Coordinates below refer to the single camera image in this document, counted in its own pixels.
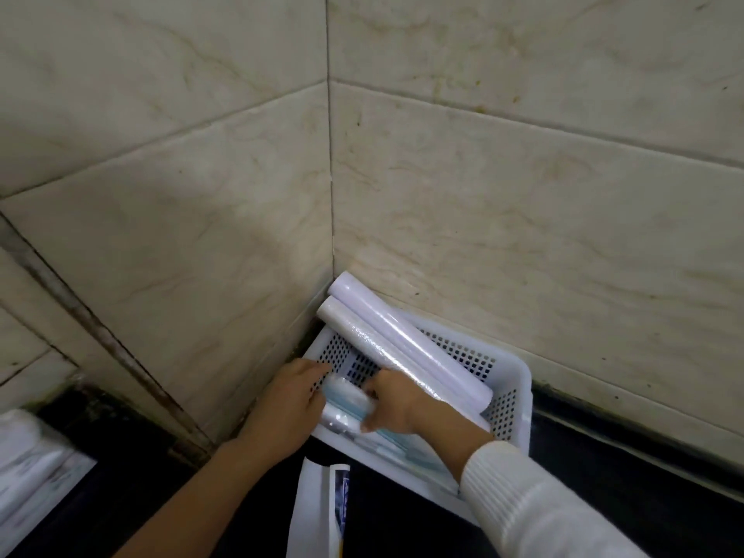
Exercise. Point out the light blue plastic packet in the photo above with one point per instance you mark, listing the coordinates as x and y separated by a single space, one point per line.
347 396

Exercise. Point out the person's left hand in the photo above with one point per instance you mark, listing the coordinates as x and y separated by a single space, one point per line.
282 409

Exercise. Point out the person's right forearm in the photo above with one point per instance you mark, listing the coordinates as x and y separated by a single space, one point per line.
523 505

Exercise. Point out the person's left forearm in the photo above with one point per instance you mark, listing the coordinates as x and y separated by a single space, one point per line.
203 505

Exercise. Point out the smooth white paper roll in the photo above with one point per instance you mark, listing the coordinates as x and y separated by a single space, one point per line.
407 337

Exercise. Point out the person's left thumb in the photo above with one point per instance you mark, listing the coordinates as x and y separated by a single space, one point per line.
318 409

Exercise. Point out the person's right thumb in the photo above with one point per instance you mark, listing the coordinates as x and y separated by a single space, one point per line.
373 423

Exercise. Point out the person's right hand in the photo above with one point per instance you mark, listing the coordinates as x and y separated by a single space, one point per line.
398 403

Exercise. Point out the textured white film roll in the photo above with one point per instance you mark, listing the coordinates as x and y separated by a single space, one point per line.
363 337

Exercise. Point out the white paper bag blue print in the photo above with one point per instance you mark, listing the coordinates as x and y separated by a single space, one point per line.
317 511

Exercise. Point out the flat pale blue packet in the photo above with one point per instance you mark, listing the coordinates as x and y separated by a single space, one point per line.
415 456

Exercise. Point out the white plastic container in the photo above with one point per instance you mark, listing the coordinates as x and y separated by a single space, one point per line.
32 464

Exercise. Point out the clear wrapped white roll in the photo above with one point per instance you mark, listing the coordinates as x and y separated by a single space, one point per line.
337 419

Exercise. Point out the white perforated plastic basket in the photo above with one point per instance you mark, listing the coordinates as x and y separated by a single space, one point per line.
511 395

